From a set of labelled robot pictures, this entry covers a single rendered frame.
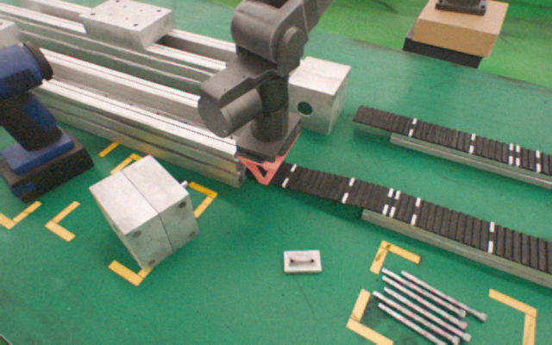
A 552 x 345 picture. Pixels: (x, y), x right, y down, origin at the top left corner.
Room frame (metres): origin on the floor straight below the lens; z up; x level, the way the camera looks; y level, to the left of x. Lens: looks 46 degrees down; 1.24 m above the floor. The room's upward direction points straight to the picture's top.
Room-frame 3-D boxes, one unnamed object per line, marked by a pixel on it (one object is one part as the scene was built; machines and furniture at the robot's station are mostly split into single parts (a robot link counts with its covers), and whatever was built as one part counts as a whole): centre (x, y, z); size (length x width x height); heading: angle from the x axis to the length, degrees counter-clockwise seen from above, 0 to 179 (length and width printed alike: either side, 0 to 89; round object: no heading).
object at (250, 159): (0.40, 0.02, 0.83); 0.07 x 0.07 x 0.09; 64
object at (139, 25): (0.77, 0.32, 0.87); 0.16 x 0.11 x 0.07; 65
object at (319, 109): (0.59, -0.08, 0.83); 0.12 x 0.09 x 0.10; 155
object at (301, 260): (0.25, -0.03, 0.78); 0.05 x 0.03 x 0.01; 91
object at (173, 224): (0.31, 0.17, 0.83); 0.11 x 0.10 x 0.10; 134
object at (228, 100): (0.38, 0.04, 1.00); 0.12 x 0.09 x 0.12; 138
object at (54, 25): (0.77, 0.32, 0.82); 0.80 x 0.10 x 0.09; 65
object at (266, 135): (0.41, 0.01, 0.90); 0.10 x 0.07 x 0.07; 154
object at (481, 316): (0.20, -0.21, 0.78); 0.11 x 0.01 x 0.01; 55
